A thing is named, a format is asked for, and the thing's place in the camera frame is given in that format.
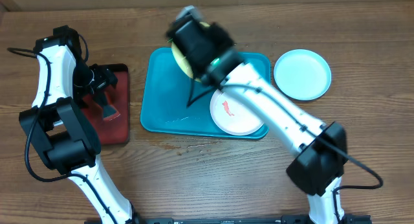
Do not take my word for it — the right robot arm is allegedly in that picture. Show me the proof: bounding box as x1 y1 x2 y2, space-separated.
166 6 347 223

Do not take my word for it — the red green sponge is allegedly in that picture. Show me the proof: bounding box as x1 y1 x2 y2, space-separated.
102 104 120 121

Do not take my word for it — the white pink plate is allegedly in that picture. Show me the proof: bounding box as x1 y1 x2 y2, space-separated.
210 90 263 136

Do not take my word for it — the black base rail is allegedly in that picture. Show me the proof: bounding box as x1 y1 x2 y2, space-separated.
84 214 373 224

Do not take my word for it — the teal plastic tray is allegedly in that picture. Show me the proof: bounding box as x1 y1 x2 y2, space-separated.
140 47 272 140

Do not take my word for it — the yellow-green plate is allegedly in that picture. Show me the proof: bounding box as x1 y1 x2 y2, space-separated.
166 20 210 83

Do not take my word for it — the red black small tray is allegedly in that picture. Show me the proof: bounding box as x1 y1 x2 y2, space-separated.
82 63 130 145

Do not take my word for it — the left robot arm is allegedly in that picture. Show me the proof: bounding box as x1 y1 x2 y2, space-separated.
14 25 140 223

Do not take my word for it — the light blue plate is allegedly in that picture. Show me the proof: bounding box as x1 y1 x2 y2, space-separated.
274 49 332 101

